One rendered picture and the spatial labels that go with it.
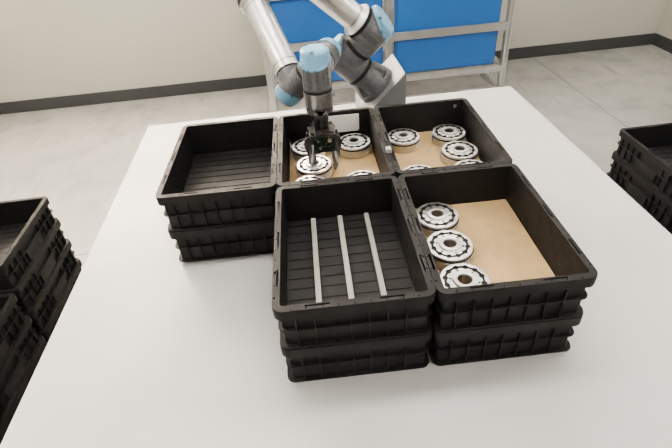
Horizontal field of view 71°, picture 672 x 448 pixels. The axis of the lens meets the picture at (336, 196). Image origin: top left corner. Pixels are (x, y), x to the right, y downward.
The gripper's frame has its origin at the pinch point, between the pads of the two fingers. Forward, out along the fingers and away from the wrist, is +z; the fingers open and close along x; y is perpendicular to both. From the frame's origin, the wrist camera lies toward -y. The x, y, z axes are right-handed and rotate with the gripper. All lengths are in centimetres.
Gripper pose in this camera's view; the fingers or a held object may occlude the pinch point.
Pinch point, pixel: (324, 165)
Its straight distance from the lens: 136.9
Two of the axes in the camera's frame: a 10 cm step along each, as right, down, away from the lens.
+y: 0.8, 5.8, -8.1
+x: 9.9, -1.0, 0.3
